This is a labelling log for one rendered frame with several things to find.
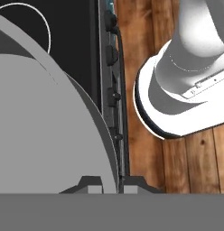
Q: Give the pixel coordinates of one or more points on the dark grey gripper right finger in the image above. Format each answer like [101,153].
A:
[135,184]

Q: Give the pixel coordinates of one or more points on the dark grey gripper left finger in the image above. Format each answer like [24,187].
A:
[88,183]

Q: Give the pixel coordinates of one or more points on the black stove knob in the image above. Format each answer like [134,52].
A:
[110,20]
[113,97]
[116,135]
[111,55]

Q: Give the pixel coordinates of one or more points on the black glass hob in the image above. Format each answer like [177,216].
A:
[74,36]

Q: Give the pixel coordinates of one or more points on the white round post, black rim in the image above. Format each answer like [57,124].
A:
[183,90]

